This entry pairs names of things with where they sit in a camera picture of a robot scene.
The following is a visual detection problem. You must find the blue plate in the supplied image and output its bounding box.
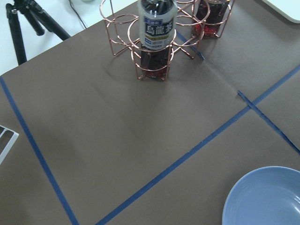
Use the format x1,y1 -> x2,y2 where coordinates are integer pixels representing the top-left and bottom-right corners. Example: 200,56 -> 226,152
222,166 -> 300,225

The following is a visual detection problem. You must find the tea bottle left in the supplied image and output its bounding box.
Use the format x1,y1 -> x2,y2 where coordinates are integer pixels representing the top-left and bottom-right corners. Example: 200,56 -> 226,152
137,0 -> 177,80

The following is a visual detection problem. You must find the tea bottle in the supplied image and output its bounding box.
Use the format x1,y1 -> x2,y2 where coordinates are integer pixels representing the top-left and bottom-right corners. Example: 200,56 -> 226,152
137,0 -> 177,80
192,0 -> 230,38

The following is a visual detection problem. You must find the tea bottle right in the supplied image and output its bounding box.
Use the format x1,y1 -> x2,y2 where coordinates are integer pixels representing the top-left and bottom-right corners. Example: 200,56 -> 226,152
192,0 -> 230,38

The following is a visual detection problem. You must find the black tripod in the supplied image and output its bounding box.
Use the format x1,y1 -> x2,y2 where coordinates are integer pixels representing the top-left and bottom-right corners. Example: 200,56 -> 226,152
5,0 -> 71,66

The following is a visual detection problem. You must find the cream bear tray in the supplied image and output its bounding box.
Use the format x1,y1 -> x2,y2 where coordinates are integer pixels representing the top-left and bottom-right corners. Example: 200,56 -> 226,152
262,0 -> 300,24

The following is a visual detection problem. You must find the copper wire bottle rack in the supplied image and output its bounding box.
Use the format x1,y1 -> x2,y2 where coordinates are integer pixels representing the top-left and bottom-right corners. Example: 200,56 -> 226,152
99,0 -> 234,81

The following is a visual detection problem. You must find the white wire rack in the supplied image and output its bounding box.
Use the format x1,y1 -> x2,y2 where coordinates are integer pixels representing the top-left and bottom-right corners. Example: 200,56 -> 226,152
0,125 -> 19,164

